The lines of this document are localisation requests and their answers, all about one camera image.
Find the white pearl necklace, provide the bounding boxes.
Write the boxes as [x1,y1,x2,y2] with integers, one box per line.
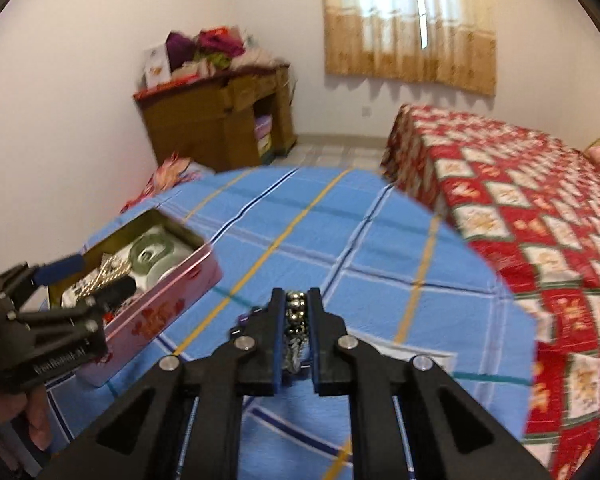
[61,251,134,309]

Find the dark green jade bracelet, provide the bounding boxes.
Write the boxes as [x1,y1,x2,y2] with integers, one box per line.
[130,231,176,276]

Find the metallic bead bracelet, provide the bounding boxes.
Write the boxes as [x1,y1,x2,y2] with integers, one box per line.
[281,288,311,376]

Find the pale jade bangle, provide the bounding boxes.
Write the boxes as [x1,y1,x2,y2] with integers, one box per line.
[128,226,194,292]

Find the person's left hand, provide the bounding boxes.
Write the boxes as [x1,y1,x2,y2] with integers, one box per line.
[0,386,52,451]

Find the pink metal tin box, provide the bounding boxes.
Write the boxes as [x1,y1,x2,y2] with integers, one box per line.
[47,208,222,387]

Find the love sole label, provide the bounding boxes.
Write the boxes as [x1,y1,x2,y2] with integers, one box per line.
[349,330,457,373]

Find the pink clothes pile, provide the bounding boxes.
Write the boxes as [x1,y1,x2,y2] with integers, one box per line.
[120,153,215,214]

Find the blue plaid tablecloth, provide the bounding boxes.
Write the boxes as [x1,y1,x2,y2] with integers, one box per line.
[47,167,535,479]

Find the wooden desk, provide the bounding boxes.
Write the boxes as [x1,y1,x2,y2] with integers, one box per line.
[134,63,297,172]

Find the white product box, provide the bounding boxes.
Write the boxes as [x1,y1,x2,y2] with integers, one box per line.
[144,44,171,89]

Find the red patchwork bed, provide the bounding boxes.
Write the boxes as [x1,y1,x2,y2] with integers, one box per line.
[382,104,600,479]

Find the clothes pile on desk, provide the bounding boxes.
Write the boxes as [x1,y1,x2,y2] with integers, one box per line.
[164,27,290,79]

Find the beige patterned curtain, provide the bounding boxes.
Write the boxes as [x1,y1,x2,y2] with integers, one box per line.
[323,0,498,98]

